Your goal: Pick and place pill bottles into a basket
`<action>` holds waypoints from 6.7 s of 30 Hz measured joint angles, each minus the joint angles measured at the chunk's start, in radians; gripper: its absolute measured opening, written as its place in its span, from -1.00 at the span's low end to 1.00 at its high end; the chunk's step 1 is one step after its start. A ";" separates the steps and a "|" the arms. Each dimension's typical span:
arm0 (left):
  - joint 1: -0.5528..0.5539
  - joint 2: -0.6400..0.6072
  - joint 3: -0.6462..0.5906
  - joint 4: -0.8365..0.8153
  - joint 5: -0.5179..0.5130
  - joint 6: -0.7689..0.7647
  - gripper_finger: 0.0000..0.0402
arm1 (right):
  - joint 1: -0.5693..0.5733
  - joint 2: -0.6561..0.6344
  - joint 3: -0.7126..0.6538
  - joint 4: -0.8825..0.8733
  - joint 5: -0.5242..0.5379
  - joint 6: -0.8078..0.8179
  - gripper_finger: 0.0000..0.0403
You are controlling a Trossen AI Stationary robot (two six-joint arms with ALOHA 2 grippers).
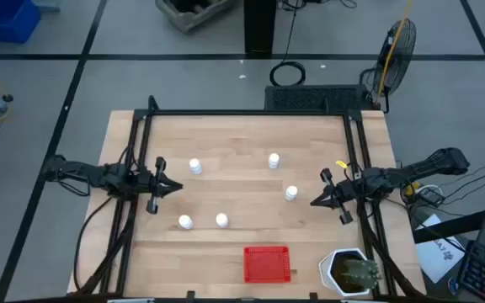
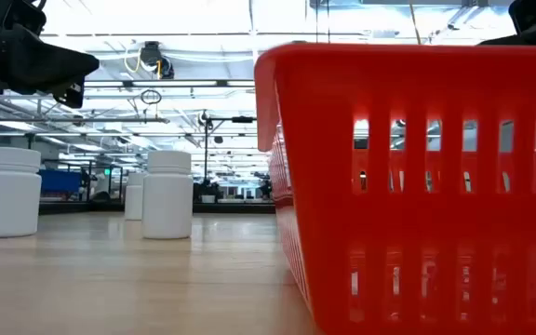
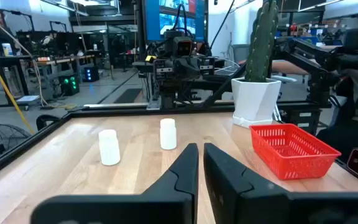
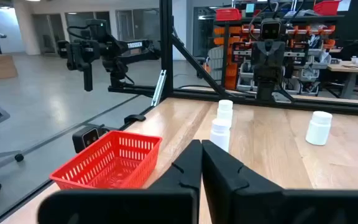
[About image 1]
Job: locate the yellow tag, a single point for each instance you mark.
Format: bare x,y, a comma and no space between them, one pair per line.
341,164

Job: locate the black standing fan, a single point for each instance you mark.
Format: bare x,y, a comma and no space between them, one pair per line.
404,46

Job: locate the black perforated floor mat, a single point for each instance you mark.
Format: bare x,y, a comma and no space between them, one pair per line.
310,99

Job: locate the blue plastic bin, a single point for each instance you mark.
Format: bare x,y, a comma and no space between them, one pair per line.
6,21

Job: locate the black desk edge bar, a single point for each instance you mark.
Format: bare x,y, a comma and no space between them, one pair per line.
449,225

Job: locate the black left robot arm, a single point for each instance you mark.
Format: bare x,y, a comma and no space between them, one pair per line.
82,172

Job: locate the cactus in white pot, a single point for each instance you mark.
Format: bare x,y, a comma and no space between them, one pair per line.
358,273

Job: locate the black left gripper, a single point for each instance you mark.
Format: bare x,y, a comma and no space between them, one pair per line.
147,185

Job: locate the black square post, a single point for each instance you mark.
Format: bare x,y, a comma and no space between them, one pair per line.
260,25

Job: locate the black power adapter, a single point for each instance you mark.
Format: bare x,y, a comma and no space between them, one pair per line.
430,196

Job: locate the black aluminium table frame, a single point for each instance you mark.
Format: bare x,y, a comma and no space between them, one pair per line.
242,113

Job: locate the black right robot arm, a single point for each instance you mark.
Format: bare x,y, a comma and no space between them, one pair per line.
427,166

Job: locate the white pill bottle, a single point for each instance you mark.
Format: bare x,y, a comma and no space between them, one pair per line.
195,166
273,161
222,220
291,192
185,221

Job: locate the white paper sheet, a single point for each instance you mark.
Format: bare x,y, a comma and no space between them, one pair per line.
436,252

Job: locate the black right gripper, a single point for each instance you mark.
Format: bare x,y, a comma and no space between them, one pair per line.
350,188

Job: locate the red plastic slotted basket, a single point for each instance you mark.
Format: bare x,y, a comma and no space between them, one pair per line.
267,265

